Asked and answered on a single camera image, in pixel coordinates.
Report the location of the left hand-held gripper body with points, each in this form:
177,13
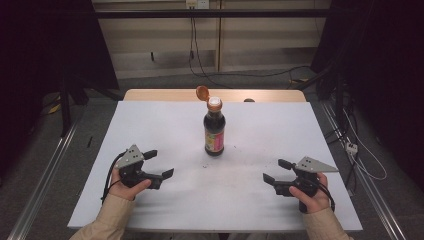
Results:
131,166

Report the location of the yellow floor tape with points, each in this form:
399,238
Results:
55,108

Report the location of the small black stick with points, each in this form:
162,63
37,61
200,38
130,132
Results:
89,141

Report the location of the dark sauce bottle orange cap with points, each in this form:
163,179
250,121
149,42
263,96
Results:
214,133

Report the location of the black curtain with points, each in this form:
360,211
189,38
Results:
383,66
40,66

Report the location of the person's left hand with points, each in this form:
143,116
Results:
125,191

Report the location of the white board sheet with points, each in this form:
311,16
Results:
240,186

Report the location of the aluminium floor rail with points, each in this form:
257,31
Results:
43,180
366,180

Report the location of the person's right hand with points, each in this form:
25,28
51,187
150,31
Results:
315,201

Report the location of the black horizontal bar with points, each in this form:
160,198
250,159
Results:
233,13

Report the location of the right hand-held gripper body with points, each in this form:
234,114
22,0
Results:
308,176

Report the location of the black metal stand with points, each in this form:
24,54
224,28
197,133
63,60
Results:
65,110
339,96

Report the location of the white power strip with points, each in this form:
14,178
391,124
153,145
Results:
351,147

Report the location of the white wall socket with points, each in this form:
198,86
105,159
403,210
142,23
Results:
197,3

